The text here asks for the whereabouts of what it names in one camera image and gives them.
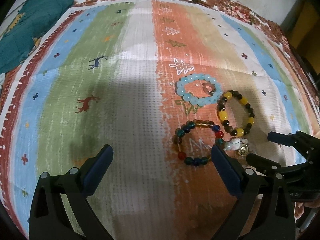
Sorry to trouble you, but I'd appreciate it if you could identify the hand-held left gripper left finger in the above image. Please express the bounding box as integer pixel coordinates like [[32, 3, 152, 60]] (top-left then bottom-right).
[[28, 144, 114, 240]]

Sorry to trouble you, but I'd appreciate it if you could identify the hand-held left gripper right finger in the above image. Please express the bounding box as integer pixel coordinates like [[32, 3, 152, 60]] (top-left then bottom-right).
[[211, 144, 297, 240]]

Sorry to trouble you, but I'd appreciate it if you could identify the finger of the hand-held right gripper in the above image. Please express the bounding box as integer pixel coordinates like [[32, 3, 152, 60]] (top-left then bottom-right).
[[246, 153, 309, 179], [267, 131, 320, 161]]

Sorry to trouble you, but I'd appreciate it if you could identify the multicolour bead bracelet with charm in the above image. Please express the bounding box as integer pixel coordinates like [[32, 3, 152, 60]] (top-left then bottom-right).
[[172, 120, 250, 167]]

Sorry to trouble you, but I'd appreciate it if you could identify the striped printed mat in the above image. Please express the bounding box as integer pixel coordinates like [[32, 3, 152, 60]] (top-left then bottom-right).
[[0, 1, 320, 240]]

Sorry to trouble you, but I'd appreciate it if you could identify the yellow cabinet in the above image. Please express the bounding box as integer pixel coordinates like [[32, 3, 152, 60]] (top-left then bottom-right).
[[280, 0, 320, 53]]

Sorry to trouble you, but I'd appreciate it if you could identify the teal quilted cloth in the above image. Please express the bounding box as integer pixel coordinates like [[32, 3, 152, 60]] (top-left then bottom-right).
[[0, 0, 76, 73]]

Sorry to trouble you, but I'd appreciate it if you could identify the yellow and brown bead bracelet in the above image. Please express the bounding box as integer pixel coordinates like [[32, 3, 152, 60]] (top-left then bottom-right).
[[216, 90, 255, 137]]

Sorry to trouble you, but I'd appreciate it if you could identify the silver ring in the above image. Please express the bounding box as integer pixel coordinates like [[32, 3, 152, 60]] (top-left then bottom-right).
[[201, 81, 217, 97]]

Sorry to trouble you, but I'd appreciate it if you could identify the light blue bead bracelet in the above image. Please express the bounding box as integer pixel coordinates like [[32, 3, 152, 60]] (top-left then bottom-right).
[[176, 73, 222, 107]]

